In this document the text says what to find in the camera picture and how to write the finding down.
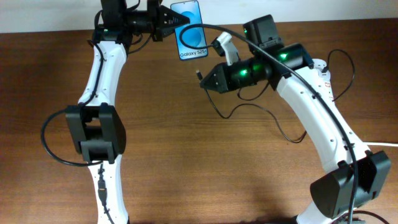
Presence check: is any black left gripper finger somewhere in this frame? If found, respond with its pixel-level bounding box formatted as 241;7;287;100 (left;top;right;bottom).
160;18;190;38
160;5;190;24

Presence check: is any blue Galaxy smartphone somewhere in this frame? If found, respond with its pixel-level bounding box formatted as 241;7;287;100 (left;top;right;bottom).
170;1;208;61

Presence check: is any black USB charging cable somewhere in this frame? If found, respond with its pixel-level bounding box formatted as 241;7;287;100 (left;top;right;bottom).
195;49;356;144

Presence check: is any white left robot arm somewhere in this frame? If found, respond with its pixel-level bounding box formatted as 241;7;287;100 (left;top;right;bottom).
65;0;190;223

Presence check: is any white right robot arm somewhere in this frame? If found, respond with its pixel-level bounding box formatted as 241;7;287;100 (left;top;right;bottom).
200;15;391;223

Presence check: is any white power strip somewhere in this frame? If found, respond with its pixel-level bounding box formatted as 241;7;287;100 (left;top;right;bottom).
313;58;334;101

